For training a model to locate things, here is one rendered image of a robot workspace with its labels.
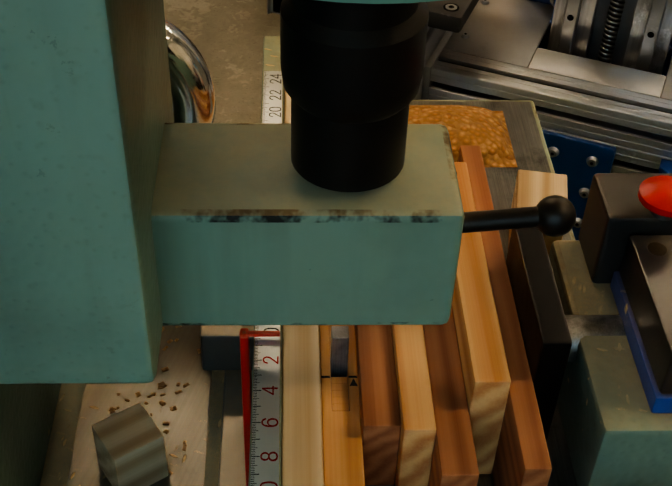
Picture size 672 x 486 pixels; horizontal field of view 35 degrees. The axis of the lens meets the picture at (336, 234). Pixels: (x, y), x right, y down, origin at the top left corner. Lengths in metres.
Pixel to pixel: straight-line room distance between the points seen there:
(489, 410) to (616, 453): 0.07
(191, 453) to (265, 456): 0.20
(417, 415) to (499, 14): 0.84
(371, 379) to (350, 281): 0.08
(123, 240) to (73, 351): 0.07
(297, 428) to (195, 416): 0.21
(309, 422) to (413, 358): 0.07
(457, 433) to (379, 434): 0.04
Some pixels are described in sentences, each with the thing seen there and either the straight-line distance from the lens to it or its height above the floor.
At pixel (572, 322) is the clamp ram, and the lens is 0.57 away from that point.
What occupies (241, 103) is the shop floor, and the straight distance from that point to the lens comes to 2.41.
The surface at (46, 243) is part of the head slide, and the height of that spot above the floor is 1.09.
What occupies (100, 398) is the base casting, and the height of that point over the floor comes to 0.80.
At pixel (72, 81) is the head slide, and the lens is 0.38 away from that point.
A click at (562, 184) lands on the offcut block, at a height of 0.94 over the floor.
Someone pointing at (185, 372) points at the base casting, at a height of 0.80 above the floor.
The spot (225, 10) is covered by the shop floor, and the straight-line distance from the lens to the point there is 2.76.
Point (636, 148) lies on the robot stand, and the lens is 1.19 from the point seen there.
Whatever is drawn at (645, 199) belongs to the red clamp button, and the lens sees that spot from 0.57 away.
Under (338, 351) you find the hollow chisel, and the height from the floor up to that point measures 0.95.
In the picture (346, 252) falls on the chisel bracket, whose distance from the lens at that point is 0.47.
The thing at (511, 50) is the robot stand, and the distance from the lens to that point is 1.24.
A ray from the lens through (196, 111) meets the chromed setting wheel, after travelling 0.60.
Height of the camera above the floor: 1.36
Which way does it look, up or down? 41 degrees down
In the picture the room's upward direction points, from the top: 2 degrees clockwise
